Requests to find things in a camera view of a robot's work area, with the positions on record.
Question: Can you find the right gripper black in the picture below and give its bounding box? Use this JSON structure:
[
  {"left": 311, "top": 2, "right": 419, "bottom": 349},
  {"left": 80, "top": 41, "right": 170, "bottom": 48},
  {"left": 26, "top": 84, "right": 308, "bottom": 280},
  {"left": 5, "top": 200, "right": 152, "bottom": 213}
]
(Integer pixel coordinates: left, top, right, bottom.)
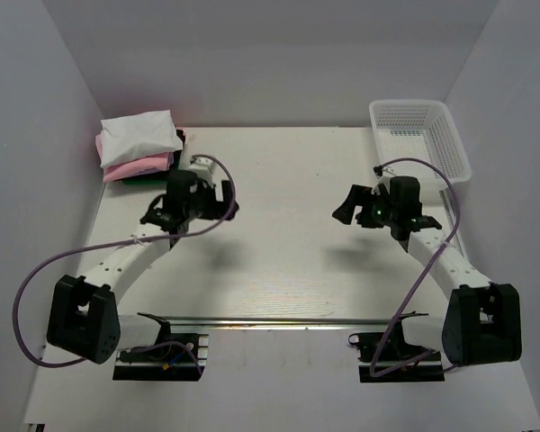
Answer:
[{"left": 333, "top": 184, "right": 399, "bottom": 229}]

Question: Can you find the white t shirt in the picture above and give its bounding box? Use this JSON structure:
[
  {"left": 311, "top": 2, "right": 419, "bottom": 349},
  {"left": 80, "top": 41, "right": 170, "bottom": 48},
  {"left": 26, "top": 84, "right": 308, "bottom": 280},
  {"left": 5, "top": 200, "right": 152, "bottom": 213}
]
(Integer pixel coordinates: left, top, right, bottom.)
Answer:
[{"left": 100, "top": 110, "right": 183, "bottom": 168}]

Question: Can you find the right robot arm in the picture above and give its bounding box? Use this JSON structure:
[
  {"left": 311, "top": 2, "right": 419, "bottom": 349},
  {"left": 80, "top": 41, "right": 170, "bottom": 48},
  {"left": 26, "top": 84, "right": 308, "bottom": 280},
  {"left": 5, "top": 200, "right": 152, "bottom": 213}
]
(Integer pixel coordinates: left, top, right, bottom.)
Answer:
[{"left": 332, "top": 176, "right": 522, "bottom": 366}]

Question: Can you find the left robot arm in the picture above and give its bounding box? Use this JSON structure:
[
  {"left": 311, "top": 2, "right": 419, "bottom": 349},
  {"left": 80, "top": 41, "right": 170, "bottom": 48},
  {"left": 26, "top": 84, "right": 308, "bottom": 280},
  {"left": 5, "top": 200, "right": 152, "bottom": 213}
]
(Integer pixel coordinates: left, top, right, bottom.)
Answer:
[{"left": 47, "top": 170, "right": 239, "bottom": 365}]

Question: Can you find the pink folded t shirt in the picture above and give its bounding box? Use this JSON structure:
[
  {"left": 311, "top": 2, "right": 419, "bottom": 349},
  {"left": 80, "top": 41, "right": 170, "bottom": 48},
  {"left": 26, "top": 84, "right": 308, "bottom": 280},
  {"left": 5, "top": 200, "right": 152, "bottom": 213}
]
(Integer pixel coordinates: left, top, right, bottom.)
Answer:
[{"left": 103, "top": 153, "right": 169, "bottom": 183}]

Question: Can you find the black folded t shirt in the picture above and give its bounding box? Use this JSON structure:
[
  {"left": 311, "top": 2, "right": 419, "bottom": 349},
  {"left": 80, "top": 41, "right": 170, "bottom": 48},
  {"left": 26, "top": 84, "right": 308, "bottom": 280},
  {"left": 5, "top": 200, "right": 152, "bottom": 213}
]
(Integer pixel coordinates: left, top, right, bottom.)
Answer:
[{"left": 116, "top": 128, "right": 189, "bottom": 184}]

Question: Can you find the green folded t shirt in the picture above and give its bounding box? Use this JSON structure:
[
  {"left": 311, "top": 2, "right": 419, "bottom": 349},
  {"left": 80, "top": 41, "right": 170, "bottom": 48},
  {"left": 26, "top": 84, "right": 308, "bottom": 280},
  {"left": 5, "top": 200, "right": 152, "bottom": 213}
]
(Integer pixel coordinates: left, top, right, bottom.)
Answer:
[{"left": 121, "top": 177, "right": 166, "bottom": 186}]

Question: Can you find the white plastic basket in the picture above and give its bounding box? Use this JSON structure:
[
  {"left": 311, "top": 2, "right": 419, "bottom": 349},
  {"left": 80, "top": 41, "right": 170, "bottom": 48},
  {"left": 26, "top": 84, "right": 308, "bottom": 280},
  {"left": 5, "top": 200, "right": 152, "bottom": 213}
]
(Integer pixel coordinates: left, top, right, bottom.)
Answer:
[{"left": 369, "top": 99, "right": 472, "bottom": 192}]

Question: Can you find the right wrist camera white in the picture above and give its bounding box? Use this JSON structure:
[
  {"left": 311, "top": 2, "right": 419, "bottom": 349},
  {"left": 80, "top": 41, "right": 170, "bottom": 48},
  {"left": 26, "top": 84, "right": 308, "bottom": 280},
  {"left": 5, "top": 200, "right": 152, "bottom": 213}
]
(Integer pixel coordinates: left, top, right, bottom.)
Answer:
[{"left": 372, "top": 166, "right": 395, "bottom": 195}]

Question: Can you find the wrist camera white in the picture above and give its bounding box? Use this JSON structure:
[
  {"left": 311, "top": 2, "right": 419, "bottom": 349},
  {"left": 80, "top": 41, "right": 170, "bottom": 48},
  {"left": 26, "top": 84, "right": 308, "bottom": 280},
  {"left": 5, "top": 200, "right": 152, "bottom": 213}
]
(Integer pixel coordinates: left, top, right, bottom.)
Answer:
[
  {"left": 372, "top": 166, "right": 395, "bottom": 195},
  {"left": 188, "top": 155, "right": 216, "bottom": 188}
]

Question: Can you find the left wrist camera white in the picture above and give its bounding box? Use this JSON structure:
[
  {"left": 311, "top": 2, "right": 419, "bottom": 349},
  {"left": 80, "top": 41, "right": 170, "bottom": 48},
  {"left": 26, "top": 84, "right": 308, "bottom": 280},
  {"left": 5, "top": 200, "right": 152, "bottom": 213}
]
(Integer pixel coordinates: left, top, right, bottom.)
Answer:
[{"left": 188, "top": 155, "right": 216, "bottom": 188}]

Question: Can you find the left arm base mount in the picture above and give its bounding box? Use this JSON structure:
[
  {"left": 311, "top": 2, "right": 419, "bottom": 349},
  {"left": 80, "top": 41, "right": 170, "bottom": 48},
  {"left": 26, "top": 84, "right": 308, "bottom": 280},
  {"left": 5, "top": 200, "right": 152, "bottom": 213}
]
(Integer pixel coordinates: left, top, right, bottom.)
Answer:
[{"left": 112, "top": 331, "right": 209, "bottom": 383}]

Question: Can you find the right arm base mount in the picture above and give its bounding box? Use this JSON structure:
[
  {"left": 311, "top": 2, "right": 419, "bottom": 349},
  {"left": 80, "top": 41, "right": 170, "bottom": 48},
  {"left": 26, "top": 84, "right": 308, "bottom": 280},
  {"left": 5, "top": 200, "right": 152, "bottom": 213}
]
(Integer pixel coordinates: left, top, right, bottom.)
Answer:
[{"left": 347, "top": 332, "right": 445, "bottom": 383}]

